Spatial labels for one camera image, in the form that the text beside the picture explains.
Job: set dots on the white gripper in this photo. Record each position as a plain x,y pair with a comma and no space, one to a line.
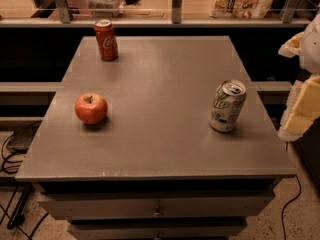
311,49

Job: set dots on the red coke can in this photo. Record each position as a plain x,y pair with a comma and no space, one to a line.
106,39

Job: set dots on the green white soda can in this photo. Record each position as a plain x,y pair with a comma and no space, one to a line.
228,102

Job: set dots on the grey metal railing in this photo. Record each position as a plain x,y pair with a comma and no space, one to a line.
150,13

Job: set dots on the colourful snack bag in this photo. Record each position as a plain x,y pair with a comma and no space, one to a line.
243,9

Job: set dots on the grey drawer cabinet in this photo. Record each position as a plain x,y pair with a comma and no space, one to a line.
155,146

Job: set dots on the upper drawer knob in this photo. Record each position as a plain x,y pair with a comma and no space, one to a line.
157,211

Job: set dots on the drawer knob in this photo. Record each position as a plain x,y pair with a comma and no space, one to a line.
157,211
157,236

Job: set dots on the clear plastic container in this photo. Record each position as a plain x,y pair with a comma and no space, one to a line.
104,8

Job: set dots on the red apple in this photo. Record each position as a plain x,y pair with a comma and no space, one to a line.
91,108

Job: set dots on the lower drawer knob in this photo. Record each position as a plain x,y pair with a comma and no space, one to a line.
157,236

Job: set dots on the black power adapter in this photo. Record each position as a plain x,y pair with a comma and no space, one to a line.
21,140

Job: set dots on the black metal stand leg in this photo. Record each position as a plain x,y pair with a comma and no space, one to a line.
22,194

